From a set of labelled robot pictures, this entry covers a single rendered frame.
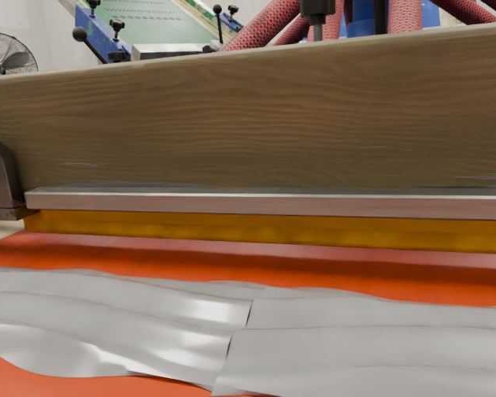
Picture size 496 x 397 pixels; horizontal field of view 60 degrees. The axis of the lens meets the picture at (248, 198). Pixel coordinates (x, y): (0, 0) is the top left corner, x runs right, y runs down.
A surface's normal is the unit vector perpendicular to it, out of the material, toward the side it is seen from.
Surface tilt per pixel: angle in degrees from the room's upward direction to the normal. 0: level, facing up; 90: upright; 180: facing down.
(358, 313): 34
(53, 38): 90
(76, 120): 90
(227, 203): 90
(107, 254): 0
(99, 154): 90
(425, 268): 0
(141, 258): 0
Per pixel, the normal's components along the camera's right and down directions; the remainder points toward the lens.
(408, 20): -0.11, -0.59
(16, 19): 0.95, 0.01
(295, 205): -0.32, 0.27
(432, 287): -0.08, -0.96
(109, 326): -0.32, -0.65
